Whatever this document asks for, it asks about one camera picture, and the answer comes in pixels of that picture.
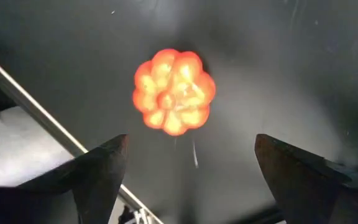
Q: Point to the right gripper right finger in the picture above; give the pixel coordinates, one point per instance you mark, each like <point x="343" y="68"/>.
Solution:
<point x="306" y="186"/>

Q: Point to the orange pumpkin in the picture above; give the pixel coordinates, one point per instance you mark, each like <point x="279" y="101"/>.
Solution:
<point x="172" y="93"/>

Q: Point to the black table mat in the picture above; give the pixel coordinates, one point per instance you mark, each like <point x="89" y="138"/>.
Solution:
<point x="259" y="62"/>

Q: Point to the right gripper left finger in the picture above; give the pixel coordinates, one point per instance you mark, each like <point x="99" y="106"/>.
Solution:
<point x="98" y="183"/>

